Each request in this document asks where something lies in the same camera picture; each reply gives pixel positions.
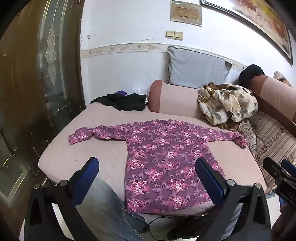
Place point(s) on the black clothes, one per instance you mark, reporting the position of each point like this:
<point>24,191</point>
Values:
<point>124,102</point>

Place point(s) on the beige light switch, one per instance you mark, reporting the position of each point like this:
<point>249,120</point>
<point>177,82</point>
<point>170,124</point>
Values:
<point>174,35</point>

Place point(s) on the grey pillow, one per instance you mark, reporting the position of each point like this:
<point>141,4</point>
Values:
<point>194,68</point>

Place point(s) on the person's jeans leg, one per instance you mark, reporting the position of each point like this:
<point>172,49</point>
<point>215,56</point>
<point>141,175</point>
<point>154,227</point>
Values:
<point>108,208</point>

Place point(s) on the framed wall picture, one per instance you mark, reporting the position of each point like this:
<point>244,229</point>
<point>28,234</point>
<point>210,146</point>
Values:
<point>259,20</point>

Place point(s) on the pink bed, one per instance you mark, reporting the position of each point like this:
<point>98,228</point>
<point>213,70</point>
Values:
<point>104,148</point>

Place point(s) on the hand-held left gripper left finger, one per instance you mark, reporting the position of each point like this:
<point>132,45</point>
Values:
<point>86,176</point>

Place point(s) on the striped beige pillow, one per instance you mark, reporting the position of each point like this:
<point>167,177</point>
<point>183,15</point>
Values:
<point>270,141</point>

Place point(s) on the purple floral shirt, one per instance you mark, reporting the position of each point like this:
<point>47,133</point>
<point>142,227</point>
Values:
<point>161,157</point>

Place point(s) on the brown and pink bolster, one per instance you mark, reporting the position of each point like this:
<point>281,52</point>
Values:
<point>272,97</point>

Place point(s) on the purple cloth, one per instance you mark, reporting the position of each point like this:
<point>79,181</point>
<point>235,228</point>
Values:
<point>121,93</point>

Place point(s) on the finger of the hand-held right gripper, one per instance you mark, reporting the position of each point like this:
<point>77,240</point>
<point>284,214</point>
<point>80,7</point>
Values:
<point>274,169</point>
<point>290,167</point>

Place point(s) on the beige wall panel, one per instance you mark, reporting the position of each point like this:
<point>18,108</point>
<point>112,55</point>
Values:
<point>186,12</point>

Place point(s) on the wooden door with glass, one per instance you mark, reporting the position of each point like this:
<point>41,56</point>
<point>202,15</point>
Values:
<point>39,92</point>

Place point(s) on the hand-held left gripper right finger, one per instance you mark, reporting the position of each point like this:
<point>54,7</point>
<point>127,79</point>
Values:
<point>208,183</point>

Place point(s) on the cream floral blanket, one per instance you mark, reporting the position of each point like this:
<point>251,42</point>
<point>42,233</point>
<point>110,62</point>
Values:
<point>229,104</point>

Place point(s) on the person's right hand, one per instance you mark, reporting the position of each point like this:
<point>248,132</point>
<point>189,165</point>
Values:
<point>285,224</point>

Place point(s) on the dark cloth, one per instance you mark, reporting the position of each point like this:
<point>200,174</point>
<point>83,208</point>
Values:
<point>251,74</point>

